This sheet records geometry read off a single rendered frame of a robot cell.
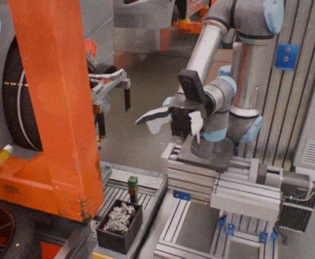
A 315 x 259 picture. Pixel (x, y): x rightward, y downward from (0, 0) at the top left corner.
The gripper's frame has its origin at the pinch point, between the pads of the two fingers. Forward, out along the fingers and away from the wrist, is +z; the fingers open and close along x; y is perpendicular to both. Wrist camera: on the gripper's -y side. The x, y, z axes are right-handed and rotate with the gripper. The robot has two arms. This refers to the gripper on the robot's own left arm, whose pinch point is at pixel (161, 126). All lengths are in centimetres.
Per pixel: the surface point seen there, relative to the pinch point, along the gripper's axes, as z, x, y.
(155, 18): -290, 207, 5
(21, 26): -9, 57, -22
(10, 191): 0, 95, 51
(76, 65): -20, 49, -6
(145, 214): -36, 44, 73
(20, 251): 14, 71, 64
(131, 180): -34, 47, 52
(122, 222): -19, 42, 63
